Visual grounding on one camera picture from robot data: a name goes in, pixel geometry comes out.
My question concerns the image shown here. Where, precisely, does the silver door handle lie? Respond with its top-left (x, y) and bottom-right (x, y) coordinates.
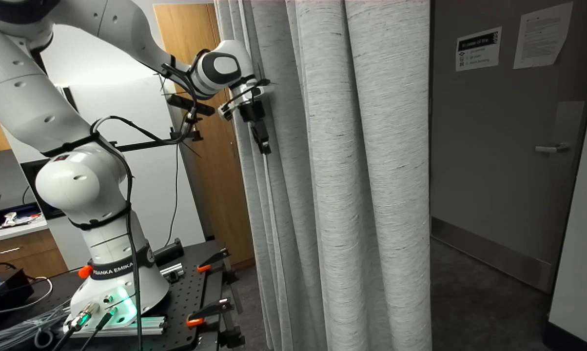
top-left (535, 142), bottom-right (571, 155)

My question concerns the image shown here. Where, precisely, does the coil of grey cable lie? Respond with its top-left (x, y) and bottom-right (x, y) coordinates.
top-left (0, 301), bottom-right (73, 351)

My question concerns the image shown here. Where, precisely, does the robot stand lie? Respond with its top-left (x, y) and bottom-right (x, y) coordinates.
top-left (0, 238), bottom-right (246, 351)

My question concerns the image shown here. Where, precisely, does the silver aluminium rail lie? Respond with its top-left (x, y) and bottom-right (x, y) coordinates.
top-left (159, 262), bottom-right (185, 283)

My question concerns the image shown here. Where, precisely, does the white paper notice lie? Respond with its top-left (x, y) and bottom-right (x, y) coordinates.
top-left (512, 1), bottom-right (574, 70)

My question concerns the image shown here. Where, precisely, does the black control box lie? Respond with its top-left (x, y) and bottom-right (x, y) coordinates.
top-left (0, 266), bottom-right (35, 313)

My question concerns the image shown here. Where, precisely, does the black block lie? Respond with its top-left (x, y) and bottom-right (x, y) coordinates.
top-left (153, 238), bottom-right (185, 267)

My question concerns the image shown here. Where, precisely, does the grey white curtain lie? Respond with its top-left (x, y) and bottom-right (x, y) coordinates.
top-left (214, 0), bottom-right (431, 351)

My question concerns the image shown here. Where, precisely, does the wooden door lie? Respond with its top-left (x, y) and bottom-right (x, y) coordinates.
top-left (153, 3), bottom-right (256, 267)

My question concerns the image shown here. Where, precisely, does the grey door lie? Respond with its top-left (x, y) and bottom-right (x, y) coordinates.
top-left (430, 0), bottom-right (587, 294)

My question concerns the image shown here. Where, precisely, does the black cable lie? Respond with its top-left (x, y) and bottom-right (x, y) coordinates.
top-left (164, 143), bottom-right (182, 248)
top-left (79, 306), bottom-right (119, 351)
top-left (51, 302), bottom-right (101, 351)

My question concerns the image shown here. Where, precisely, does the white cable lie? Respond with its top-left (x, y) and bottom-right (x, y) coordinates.
top-left (0, 276), bottom-right (54, 317)

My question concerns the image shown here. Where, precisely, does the black monitor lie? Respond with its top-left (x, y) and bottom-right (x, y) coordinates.
top-left (20, 158), bottom-right (66, 221)

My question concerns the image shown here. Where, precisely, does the wooden drawer cabinet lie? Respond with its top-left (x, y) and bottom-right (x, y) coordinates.
top-left (0, 228), bottom-right (70, 279)

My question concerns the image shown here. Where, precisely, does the paper notice with black header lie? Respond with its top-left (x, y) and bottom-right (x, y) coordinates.
top-left (455, 26), bottom-right (503, 73)

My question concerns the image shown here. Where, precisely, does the black orange clamp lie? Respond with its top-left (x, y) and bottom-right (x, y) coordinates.
top-left (196, 247), bottom-right (232, 274)
top-left (185, 297), bottom-right (234, 328)

